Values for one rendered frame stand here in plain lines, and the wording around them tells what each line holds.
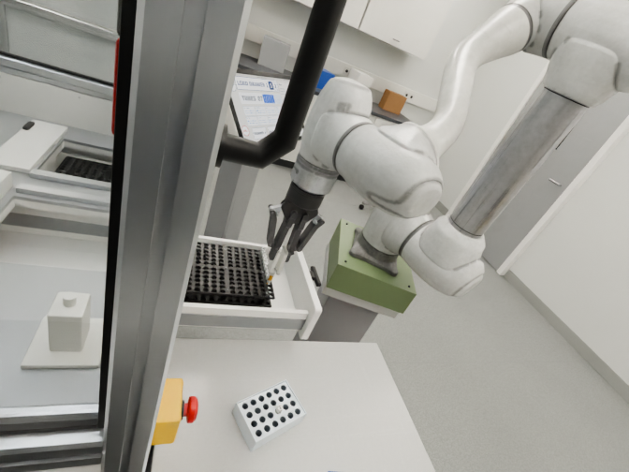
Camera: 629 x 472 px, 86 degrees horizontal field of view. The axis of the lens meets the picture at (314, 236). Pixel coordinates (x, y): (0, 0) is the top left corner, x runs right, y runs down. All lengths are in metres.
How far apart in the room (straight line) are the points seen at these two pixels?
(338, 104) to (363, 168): 0.13
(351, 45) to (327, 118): 3.91
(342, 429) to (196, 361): 0.36
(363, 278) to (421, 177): 0.66
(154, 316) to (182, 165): 0.11
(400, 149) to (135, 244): 0.40
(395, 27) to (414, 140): 3.76
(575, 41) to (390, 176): 0.52
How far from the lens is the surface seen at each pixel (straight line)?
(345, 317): 1.29
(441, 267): 1.01
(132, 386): 0.32
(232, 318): 0.78
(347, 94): 0.61
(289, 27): 4.29
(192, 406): 0.63
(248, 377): 0.84
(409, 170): 0.50
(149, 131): 0.17
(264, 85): 1.61
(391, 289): 1.15
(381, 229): 1.11
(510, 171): 0.93
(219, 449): 0.76
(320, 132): 0.61
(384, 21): 4.22
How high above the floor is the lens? 1.45
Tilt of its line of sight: 30 degrees down
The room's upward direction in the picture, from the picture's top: 24 degrees clockwise
